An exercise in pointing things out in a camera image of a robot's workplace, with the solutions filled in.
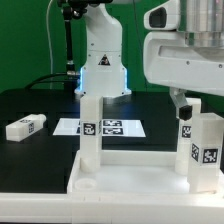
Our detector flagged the black cable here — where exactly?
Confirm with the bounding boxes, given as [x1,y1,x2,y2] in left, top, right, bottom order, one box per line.
[24,72,81,90]

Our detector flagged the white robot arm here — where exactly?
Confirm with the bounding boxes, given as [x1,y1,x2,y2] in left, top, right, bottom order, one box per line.
[57,0,224,120]

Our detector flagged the white front fence bar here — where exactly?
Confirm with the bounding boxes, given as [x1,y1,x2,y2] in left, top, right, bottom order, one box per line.
[0,193,224,224]

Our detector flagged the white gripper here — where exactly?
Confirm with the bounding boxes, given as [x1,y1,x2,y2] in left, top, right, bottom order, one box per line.
[143,0,224,121]

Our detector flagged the black camera pole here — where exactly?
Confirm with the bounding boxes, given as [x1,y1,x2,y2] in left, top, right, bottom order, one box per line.
[62,6,80,90]

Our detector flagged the white tag sheet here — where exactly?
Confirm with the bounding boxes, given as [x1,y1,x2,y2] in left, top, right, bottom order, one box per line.
[53,118,145,137]

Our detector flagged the white desk top panel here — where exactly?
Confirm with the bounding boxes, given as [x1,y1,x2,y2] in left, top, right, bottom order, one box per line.
[66,149,224,203]

